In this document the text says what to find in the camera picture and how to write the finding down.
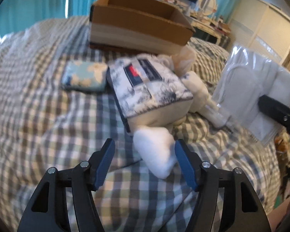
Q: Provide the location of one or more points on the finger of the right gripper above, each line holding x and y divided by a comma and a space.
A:
275, 110

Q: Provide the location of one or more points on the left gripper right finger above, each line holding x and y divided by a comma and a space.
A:
242, 208

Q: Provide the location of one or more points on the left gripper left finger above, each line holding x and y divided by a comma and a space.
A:
47, 207

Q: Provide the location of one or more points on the white work glove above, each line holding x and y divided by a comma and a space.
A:
156, 148

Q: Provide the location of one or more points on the white rolled glove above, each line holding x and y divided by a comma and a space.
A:
203, 104

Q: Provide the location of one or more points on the white wardrobe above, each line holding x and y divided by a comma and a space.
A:
262, 28

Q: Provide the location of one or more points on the checkered bed sheet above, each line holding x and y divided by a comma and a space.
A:
41, 125

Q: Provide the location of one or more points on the white dressing table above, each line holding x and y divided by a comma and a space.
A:
206, 32

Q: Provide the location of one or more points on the translucent plastic bag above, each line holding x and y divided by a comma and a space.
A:
181, 62

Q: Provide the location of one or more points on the light blue tissue pack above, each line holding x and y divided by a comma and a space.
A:
84, 76

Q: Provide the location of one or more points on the oval vanity mirror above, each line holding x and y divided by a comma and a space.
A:
207, 7

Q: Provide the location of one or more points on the floral blue tissue pack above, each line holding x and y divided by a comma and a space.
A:
147, 93

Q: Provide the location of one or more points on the brown cardboard box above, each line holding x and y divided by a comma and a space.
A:
138, 26

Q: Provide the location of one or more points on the teal curtain left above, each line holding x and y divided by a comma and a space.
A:
17, 15

